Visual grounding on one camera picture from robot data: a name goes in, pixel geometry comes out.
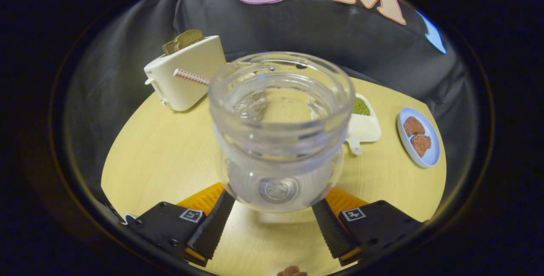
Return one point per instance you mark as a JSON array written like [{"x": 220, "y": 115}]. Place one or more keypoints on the pale blue plate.
[{"x": 430, "y": 157}]

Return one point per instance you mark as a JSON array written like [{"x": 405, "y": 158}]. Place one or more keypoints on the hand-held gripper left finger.
[{"x": 216, "y": 225}]

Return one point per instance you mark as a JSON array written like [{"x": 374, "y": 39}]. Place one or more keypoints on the green herb pile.
[{"x": 361, "y": 106}]

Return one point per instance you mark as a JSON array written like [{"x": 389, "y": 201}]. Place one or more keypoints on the small brown lumpy thing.
[{"x": 292, "y": 271}]

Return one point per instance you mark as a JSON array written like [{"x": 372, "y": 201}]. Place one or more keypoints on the white serving board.
[{"x": 364, "y": 130}]

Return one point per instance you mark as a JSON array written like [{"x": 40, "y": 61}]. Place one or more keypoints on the brown bread slice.
[{"x": 185, "y": 40}]

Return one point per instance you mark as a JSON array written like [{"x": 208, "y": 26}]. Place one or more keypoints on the clear plastic bottle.
[{"x": 280, "y": 140}]

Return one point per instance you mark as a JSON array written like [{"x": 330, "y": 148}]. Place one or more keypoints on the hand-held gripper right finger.
[{"x": 331, "y": 229}]

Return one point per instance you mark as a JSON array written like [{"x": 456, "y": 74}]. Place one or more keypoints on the brown cookie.
[
  {"x": 420, "y": 145},
  {"x": 413, "y": 126}
]

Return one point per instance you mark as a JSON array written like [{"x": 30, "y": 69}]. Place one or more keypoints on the white toaster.
[{"x": 182, "y": 97}]

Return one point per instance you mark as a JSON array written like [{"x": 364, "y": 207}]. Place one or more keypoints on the wooden table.
[{"x": 170, "y": 152}]

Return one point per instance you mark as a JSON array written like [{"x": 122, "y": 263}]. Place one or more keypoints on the red white striped straw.
[{"x": 191, "y": 77}]

